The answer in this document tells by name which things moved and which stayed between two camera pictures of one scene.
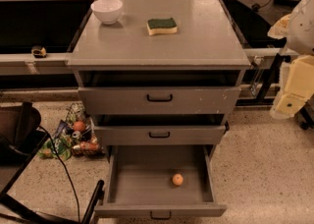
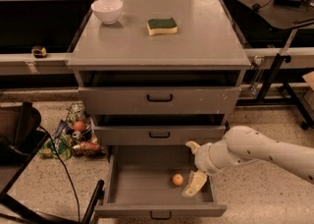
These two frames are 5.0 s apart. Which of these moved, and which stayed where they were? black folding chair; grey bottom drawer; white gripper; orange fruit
Moved: white gripper
Stayed: grey bottom drawer; black folding chair; orange fruit
